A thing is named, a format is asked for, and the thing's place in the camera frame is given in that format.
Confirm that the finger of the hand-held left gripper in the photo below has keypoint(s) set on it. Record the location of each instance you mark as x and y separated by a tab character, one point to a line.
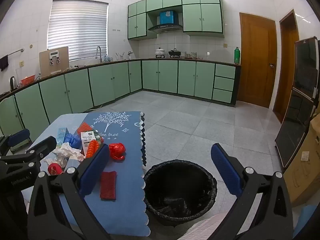
43	145
18	136

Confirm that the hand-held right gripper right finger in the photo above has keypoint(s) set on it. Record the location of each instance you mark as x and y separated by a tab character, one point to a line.
225	171

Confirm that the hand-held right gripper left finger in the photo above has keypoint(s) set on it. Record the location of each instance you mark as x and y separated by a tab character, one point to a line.
95	171

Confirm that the red cloth pad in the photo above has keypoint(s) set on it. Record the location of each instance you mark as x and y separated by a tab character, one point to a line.
108	185

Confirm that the small colourful packet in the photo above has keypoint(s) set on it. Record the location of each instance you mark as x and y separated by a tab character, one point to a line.
61	135

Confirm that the orange ribbed wrapper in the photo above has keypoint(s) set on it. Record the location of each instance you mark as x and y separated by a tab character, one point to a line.
91	148

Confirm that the white tissue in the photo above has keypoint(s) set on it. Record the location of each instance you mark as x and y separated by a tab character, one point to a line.
66	151

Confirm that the white plastic bottle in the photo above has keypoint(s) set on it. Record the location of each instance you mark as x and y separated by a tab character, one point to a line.
72	161

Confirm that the blue plastic bag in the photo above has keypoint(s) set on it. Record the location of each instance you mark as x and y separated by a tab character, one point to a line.
72	140

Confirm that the red plastic wrapper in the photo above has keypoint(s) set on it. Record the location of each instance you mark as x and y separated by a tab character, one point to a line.
117	150

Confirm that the white box with green label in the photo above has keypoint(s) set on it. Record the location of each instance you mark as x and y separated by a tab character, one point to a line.
87	137

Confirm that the orange-red packet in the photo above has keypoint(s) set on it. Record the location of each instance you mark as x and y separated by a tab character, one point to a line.
82	128

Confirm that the black bin with liner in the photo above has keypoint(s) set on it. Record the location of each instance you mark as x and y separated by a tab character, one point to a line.
155	180

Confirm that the light blue covered table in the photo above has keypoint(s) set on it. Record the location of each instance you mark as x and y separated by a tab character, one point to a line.
60	122

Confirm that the blue tree-print table runner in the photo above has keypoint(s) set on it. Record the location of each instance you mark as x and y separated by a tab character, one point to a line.
125	155

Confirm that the steel electric kettle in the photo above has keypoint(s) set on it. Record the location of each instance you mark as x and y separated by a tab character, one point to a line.
13	83

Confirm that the red plastic basin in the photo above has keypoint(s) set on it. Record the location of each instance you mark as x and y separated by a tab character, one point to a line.
28	80

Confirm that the dark hanging towel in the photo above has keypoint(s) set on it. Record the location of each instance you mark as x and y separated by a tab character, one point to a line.
3	63

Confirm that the tan water dispenser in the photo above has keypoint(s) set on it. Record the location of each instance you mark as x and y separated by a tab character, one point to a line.
53	67

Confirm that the large cardboard box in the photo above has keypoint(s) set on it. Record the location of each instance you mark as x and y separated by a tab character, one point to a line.
305	175

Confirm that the light blue cloth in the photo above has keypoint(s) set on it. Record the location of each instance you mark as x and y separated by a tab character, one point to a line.
307	217

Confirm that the black glass cabinet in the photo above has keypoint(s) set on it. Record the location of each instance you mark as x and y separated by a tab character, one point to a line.
297	100

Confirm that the steel kitchen faucet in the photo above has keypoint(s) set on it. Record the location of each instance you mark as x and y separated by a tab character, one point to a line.
99	52

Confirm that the green plastic bottle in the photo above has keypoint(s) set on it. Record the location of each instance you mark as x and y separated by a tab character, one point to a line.
237	56

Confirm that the wooden door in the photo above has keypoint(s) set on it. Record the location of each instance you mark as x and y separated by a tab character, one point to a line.
257	60

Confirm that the green base cabinets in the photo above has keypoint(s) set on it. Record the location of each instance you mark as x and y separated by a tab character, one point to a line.
160	75

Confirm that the utensil holder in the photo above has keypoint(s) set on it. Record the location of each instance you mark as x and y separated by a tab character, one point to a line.
120	55

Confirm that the white window blind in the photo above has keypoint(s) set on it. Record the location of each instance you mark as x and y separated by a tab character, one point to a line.
77	30

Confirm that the black wok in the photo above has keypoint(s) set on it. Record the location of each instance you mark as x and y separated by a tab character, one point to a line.
174	53

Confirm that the white cooking pot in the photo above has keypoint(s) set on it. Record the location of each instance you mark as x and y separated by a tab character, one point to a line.
160	51

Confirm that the black range hood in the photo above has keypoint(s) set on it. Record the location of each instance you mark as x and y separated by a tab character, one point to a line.
165	28

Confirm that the blue box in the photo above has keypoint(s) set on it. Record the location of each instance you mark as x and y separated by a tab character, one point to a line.
168	17

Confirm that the steel towel rail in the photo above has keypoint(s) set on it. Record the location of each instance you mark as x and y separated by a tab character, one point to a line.
15	52

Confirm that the green wall cabinets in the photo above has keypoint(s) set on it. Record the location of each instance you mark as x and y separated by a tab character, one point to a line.
200	17

